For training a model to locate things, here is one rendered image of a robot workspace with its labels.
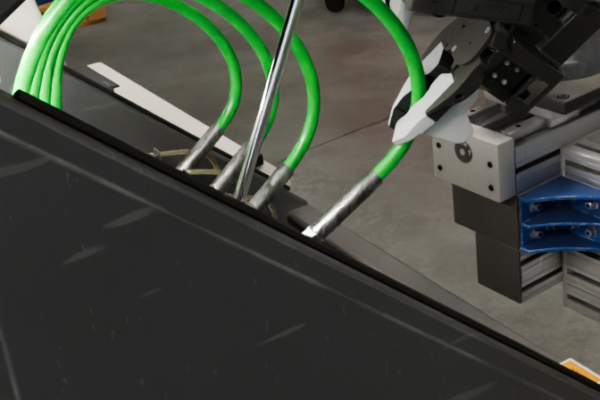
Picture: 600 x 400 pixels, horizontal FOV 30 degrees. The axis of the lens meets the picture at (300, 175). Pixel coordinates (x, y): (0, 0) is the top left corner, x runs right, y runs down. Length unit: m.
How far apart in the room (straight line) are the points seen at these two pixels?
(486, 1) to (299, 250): 0.35
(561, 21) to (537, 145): 0.62
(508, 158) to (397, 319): 0.82
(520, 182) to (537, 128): 0.08
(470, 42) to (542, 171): 0.66
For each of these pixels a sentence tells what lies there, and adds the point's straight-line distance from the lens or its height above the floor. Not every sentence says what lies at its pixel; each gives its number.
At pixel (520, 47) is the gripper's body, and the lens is 0.98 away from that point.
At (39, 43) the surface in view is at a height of 1.36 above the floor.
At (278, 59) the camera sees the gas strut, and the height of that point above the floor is 1.40.
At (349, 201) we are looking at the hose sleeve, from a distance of 1.05.
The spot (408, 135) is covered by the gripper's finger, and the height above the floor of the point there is 1.22.
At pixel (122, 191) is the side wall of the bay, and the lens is 0.63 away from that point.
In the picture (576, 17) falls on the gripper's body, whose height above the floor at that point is 1.32.
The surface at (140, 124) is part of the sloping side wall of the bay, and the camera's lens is 1.37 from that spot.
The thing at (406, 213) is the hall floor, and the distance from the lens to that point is 3.54.
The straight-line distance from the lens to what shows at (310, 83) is 1.18.
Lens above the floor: 1.62
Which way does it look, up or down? 25 degrees down
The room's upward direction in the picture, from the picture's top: 7 degrees counter-clockwise
